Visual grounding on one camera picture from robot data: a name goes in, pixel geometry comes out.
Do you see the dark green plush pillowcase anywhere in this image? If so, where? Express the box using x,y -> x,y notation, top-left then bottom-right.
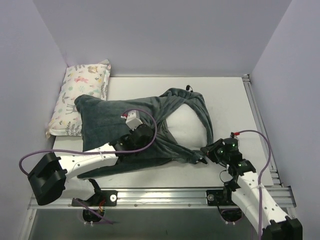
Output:
74,88 -> 214,179

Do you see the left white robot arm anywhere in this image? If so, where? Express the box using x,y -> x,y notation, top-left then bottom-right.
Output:
27,124 -> 157,206

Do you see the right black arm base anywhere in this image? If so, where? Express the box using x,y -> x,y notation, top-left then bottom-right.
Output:
206,180 -> 244,225

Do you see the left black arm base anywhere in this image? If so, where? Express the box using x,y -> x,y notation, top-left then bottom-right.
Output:
71,178 -> 118,226

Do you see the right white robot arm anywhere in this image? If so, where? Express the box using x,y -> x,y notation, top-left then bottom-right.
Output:
200,137 -> 303,240

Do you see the floral patterned white pillow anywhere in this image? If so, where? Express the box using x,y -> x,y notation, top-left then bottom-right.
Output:
44,58 -> 112,139

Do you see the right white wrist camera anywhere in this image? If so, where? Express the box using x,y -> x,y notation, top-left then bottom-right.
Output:
230,132 -> 240,141

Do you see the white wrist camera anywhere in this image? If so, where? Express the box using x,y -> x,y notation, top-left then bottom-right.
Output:
230,132 -> 240,141
121,110 -> 143,131

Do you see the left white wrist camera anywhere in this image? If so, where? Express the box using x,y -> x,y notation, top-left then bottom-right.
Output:
121,110 -> 143,131

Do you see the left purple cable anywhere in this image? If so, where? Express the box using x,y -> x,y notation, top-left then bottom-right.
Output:
18,108 -> 158,176

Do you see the right side aluminium rail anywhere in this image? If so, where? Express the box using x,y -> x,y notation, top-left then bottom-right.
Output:
242,74 -> 283,187

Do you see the aluminium rail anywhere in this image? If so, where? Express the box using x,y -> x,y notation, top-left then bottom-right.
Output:
242,74 -> 283,187
28,187 -> 297,209

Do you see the front aluminium rail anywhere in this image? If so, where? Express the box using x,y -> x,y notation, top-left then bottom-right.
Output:
28,187 -> 297,209

